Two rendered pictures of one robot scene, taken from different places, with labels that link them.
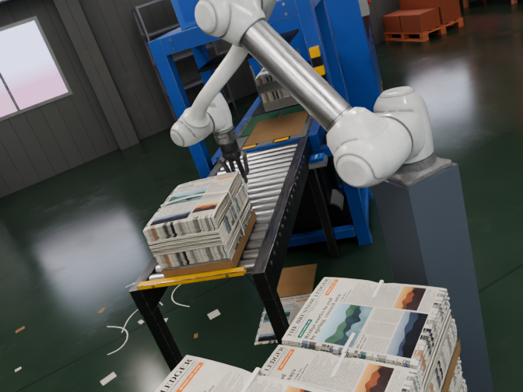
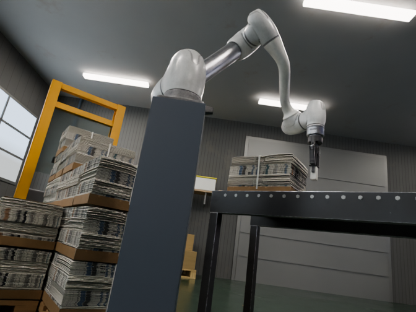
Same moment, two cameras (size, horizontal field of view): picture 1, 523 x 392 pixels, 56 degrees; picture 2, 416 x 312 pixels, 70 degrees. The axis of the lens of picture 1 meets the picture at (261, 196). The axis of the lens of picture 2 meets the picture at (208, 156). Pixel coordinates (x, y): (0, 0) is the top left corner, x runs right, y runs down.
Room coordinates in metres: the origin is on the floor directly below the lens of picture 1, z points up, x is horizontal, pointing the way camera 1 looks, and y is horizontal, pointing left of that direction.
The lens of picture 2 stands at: (1.88, -1.51, 0.49)
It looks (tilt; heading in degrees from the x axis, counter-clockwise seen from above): 17 degrees up; 107
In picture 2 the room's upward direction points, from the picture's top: 8 degrees clockwise
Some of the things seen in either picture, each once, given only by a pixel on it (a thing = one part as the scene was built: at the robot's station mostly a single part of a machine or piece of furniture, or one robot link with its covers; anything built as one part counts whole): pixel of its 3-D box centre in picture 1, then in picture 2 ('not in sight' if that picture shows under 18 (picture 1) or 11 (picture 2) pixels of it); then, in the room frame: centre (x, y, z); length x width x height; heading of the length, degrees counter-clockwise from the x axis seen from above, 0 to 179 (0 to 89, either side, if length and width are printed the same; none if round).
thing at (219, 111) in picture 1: (214, 111); (314, 114); (1.99, 0.07, 1.27); 0.13 x 0.11 x 0.16; 132
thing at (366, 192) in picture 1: (291, 180); not in sight; (3.15, -0.23, 0.38); 0.94 x 0.69 x 0.63; 70
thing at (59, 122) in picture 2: not in sight; (75, 147); (-0.19, 0.87, 1.28); 0.57 x 0.01 x 0.65; 51
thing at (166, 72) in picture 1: (202, 160); not in sight; (3.01, 0.28, 0.78); 0.09 x 0.09 x 1.55; 70
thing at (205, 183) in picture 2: not in sight; (203, 185); (0.24, 4.04, 1.67); 0.48 x 0.40 x 0.26; 17
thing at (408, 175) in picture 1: (406, 160); (186, 105); (1.46, -0.48, 1.03); 0.22 x 0.18 x 0.06; 17
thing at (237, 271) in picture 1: (190, 278); not in sight; (1.57, 0.34, 0.81); 0.43 x 0.03 x 0.02; 70
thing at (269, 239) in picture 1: (290, 198); (343, 206); (2.10, -0.13, 0.74); 1.34 x 0.05 x 0.12; 160
